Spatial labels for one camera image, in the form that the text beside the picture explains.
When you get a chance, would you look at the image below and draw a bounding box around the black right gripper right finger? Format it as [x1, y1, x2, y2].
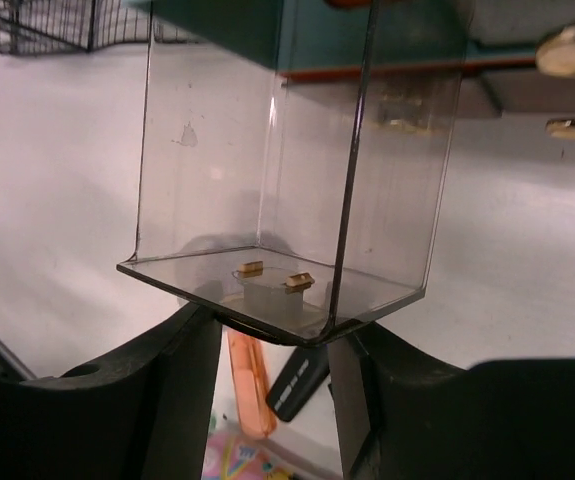
[328, 323, 575, 479]

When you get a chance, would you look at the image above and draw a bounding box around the clear plastic drawer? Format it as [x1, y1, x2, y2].
[115, 0, 468, 348]

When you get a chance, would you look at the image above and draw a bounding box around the pink colourful tube case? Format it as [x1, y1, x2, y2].
[201, 429, 343, 480]

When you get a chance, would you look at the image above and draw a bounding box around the purple cap black highlighter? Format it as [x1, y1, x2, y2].
[265, 346, 330, 423]

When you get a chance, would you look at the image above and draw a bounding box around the orange highlighter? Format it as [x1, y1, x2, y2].
[226, 329, 277, 439]

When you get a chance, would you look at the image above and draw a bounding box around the black wire mesh organizer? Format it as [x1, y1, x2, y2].
[0, 0, 202, 57]

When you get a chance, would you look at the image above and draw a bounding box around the teal orange drawer box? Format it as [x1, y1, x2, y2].
[121, 0, 575, 121]

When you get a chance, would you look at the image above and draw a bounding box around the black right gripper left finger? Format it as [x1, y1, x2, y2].
[0, 304, 222, 479]

